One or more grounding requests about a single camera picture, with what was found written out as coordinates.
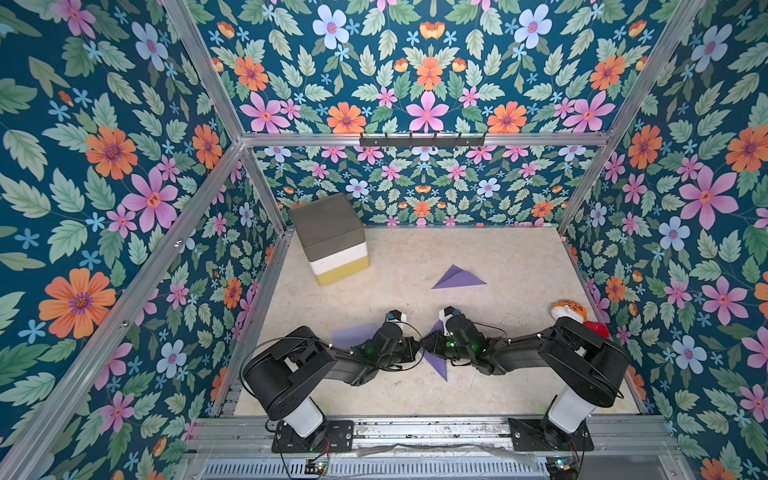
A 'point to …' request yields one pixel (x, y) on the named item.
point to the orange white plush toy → (569, 309)
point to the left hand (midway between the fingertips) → (426, 345)
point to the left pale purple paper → (349, 337)
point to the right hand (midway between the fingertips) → (421, 345)
